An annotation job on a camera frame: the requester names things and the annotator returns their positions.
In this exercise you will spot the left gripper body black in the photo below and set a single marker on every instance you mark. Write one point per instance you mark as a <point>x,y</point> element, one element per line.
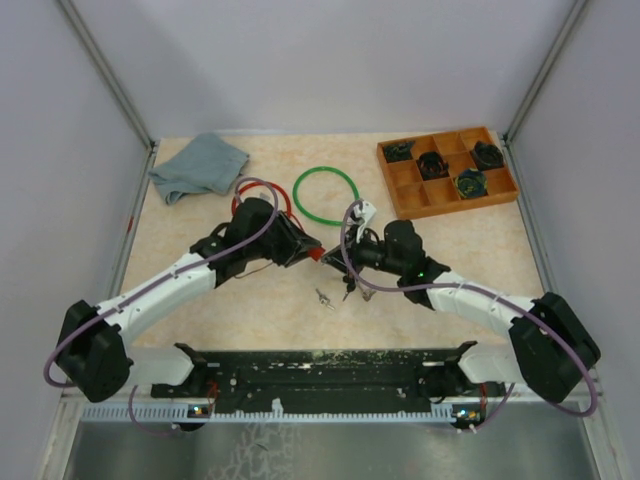
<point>283,243</point>

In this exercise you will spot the blue grey folded cloth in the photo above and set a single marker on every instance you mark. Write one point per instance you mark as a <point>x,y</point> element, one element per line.
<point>207,164</point>

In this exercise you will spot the green black rolled sock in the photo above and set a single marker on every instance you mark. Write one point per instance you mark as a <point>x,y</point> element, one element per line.
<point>398,151</point>

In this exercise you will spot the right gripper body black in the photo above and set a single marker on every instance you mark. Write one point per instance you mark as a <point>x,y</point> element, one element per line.
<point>363,252</point>

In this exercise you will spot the black-headed key bunch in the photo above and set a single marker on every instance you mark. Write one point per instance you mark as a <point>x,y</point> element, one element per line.
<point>357,290</point>

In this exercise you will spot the small silver key bunch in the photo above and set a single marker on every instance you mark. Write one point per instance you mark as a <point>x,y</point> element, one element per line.
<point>324,299</point>

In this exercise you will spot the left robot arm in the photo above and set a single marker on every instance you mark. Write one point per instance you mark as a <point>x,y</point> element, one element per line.
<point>96,347</point>

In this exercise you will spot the red translucent cable lock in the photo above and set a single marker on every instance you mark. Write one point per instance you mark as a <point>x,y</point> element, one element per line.
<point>260,192</point>

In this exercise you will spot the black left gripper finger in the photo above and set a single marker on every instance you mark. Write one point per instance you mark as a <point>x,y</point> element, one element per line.
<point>300,239</point>
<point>302,256</point>

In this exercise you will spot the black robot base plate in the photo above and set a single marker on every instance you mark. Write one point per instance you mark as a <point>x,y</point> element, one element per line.
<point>330,382</point>

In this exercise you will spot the rolled dark sock in tray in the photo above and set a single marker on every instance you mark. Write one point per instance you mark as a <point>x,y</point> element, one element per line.
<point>471,184</point>

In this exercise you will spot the wooden compartment tray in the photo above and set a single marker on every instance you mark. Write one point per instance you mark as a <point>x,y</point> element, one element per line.
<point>414,198</point>

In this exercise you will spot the red cable padlock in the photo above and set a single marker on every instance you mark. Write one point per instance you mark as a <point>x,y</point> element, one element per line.
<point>314,253</point>

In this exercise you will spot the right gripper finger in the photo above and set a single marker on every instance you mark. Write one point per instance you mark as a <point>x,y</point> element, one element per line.
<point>339,252</point>
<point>335,263</point>

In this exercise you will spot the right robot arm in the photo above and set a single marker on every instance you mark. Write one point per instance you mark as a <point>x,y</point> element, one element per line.
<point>548,349</point>

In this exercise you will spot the green cable lock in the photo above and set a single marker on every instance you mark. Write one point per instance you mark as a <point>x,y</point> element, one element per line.
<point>321,194</point>

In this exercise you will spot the black orange rolled sock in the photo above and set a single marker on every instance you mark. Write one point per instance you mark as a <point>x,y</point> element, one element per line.
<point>432,166</point>

